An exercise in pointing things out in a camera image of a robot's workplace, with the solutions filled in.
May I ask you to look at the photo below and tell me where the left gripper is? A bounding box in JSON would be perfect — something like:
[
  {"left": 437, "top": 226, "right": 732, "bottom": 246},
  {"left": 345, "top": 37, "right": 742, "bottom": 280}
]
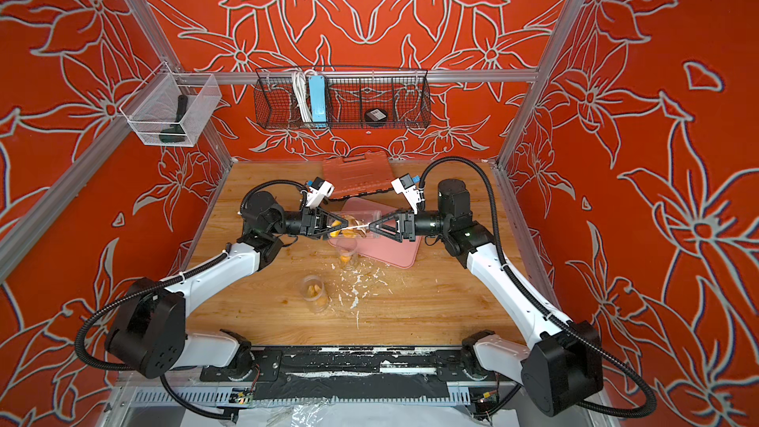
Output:
[{"left": 267, "top": 212, "right": 352, "bottom": 244}]

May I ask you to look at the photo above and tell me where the clear cookie jar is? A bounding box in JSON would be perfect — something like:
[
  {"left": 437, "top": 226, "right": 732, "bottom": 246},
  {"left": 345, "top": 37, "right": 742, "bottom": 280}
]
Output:
[
  {"left": 328, "top": 215, "right": 378, "bottom": 240},
  {"left": 335, "top": 238, "right": 359, "bottom": 268},
  {"left": 300, "top": 275, "right": 329, "bottom": 314}
]

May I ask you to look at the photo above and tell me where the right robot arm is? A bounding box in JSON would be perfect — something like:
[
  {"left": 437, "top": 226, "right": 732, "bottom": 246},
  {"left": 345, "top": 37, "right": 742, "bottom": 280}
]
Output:
[{"left": 369, "top": 179, "right": 657, "bottom": 419}]

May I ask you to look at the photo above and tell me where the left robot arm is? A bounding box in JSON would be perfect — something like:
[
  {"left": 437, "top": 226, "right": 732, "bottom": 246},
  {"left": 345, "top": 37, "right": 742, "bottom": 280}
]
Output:
[{"left": 74, "top": 186, "right": 350, "bottom": 379}]

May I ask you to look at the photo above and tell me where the clear cookie jar front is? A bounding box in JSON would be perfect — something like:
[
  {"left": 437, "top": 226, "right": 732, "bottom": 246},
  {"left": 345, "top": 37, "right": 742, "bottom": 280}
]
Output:
[{"left": 300, "top": 275, "right": 329, "bottom": 314}]

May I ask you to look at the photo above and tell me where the pink plastic tray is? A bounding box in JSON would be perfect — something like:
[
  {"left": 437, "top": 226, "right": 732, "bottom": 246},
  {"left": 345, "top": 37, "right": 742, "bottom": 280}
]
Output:
[{"left": 328, "top": 198, "right": 422, "bottom": 269}]

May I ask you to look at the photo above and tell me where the orange tool case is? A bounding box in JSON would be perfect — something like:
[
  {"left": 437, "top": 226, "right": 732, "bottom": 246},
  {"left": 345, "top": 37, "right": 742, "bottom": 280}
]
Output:
[{"left": 322, "top": 151, "right": 395, "bottom": 201}]

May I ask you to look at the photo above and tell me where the small black box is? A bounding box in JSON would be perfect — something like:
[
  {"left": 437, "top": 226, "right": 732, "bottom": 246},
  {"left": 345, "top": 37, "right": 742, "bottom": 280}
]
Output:
[{"left": 364, "top": 108, "right": 389, "bottom": 128}]

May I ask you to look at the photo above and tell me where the light blue box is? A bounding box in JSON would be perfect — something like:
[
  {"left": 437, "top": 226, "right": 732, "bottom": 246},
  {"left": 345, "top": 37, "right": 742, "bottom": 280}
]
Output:
[{"left": 308, "top": 75, "right": 327, "bottom": 127}]

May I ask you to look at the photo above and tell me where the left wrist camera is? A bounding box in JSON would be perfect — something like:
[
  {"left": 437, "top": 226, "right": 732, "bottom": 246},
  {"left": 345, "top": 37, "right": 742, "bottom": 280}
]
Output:
[{"left": 306, "top": 178, "right": 334, "bottom": 209}]

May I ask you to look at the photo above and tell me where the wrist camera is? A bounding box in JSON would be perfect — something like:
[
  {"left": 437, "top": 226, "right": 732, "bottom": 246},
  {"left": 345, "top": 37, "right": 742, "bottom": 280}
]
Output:
[
  {"left": 391, "top": 174, "right": 424, "bottom": 213},
  {"left": 306, "top": 178, "right": 334, "bottom": 209}
]

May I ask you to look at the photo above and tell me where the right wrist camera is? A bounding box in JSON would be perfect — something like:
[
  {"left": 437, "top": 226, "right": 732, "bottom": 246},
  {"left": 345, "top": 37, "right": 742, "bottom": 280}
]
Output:
[{"left": 391, "top": 174, "right": 424, "bottom": 213}]

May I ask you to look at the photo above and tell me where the black wire wall basket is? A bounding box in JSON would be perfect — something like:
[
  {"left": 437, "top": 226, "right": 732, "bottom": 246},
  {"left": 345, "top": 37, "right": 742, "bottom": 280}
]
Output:
[{"left": 253, "top": 65, "right": 432, "bottom": 130}]

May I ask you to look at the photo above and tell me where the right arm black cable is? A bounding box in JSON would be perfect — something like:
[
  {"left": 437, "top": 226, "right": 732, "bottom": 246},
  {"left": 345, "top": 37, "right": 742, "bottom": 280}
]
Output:
[{"left": 419, "top": 156, "right": 658, "bottom": 419}]

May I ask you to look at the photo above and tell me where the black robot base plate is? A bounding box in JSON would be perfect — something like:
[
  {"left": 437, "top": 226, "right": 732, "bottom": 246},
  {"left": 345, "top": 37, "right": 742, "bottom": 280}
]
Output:
[{"left": 200, "top": 346, "right": 515, "bottom": 406}]

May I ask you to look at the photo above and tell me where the white coiled cable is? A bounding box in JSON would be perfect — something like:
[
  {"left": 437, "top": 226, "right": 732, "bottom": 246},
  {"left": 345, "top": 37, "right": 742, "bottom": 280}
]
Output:
[{"left": 291, "top": 70, "right": 313, "bottom": 125}]

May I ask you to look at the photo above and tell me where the clear acrylic wall box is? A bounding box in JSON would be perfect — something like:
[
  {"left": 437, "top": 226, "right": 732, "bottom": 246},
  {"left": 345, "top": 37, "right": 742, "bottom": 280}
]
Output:
[{"left": 119, "top": 67, "right": 221, "bottom": 147}]

